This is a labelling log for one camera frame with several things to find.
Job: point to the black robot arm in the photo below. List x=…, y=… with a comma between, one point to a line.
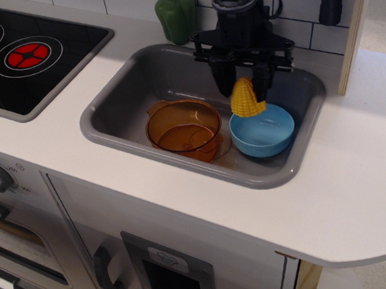
x=243, y=38

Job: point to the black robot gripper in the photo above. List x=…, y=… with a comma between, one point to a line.
x=244, y=38

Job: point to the yellow toy corn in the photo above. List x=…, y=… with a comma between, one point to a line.
x=244, y=101

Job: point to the light blue bowl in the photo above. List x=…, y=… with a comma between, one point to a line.
x=263, y=135

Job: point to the black toy stovetop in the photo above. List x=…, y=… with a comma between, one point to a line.
x=38, y=57

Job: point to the wooden side panel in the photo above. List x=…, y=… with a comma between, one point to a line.
x=354, y=36

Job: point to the black cabinet door handle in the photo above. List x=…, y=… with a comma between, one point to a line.
x=101, y=262

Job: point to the white cabinet door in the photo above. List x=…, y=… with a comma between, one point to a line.
x=99, y=215

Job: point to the orange transparent pot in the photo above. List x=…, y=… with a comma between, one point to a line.
x=190, y=128

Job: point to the toy oven door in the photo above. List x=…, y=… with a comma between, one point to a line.
x=22, y=244

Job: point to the grey sink basin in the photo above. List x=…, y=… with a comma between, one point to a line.
x=118, y=115

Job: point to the green toy bell pepper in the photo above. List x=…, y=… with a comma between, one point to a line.
x=177, y=18

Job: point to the grey dispenser panel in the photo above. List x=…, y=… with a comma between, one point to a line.
x=160, y=267

